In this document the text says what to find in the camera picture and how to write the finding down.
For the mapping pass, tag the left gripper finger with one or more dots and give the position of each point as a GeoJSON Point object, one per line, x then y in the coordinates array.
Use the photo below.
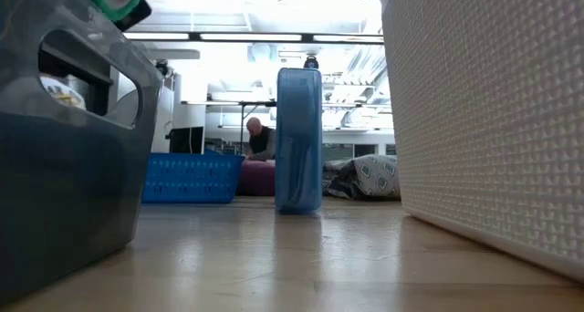
{"type": "Point", "coordinates": [134, 20]}

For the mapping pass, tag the green bandage roll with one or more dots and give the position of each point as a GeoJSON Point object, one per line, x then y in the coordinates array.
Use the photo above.
{"type": "Point", "coordinates": [102, 4]}

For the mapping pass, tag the small blue perforated basket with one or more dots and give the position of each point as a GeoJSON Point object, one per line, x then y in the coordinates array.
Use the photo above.
{"type": "Point", "coordinates": [191, 179]}

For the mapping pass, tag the white blue diamond-patterned cloth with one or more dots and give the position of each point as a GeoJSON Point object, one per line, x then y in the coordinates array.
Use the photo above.
{"type": "Point", "coordinates": [369, 177]}

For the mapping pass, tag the purple cloth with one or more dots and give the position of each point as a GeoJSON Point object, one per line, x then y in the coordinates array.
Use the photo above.
{"type": "Point", "coordinates": [257, 179]}

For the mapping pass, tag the small dark ceiling device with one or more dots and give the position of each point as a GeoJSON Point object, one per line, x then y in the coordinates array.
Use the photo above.
{"type": "Point", "coordinates": [311, 63]}

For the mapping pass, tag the black screen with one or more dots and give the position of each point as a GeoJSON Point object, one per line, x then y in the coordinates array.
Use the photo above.
{"type": "Point", "coordinates": [187, 141]}

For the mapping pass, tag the large white textured basket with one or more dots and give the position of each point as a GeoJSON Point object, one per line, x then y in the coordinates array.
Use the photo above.
{"type": "Point", "coordinates": [479, 120]}

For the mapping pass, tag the person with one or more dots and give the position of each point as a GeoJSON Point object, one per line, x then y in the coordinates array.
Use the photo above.
{"type": "Point", "coordinates": [262, 143]}

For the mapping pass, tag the grey translucent plastic bin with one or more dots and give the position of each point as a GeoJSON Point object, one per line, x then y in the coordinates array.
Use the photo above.
{"type": "Point", "coordinates": [68, 189]}

